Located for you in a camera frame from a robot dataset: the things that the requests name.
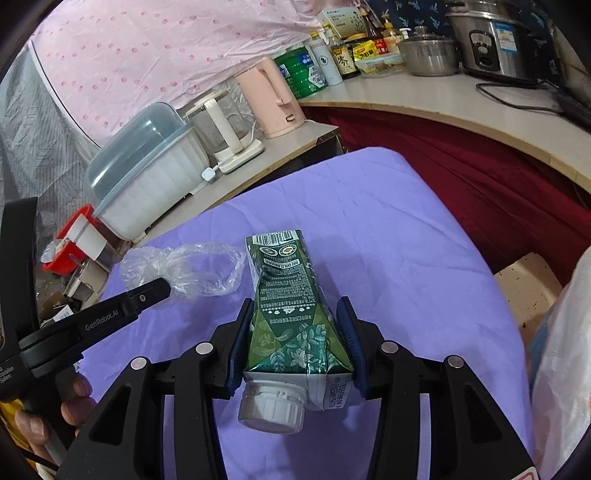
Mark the soy sauce bottle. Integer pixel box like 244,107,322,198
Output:
327,29,361,80

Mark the black power cable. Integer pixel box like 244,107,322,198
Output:
475,81,567,114

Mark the small steel pot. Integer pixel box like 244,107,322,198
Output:
399,26,460,77

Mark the steel rice cooker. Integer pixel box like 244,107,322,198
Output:
446,1,537,85

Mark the pink electric kettle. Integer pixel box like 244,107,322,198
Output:
235,57,305,139

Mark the wooden stool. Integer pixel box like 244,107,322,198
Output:
495,253,563,346

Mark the purple tablecloth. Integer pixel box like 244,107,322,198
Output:
80,148,535,479

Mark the person left hand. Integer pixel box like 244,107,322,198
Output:
15,367,97,465

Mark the glass electric kettle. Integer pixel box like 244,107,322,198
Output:
184,89,264,174

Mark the green tin can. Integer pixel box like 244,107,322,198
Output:
273,46,328,100

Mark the navy floral cloth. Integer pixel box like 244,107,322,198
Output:
368,0,451,33

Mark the pink dotted curtain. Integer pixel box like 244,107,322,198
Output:
32,0,335,145

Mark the dark green drink carton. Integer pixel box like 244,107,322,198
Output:
238,230,353,435

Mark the dish rack with grey lid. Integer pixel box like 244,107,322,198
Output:
84,102,209,242

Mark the trash bin with white bag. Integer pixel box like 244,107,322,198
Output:
531,251,590,479

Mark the red plastic basin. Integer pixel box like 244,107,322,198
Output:
41,204,98,275

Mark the white cup container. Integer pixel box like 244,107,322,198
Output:
66,215,107,261

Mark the white thermos bottle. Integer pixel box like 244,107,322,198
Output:
308,38,342,86

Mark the clear plastic wrap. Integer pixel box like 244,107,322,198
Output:
119,242,246,300

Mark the red velvet curtain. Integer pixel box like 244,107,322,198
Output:
304,107,590,284

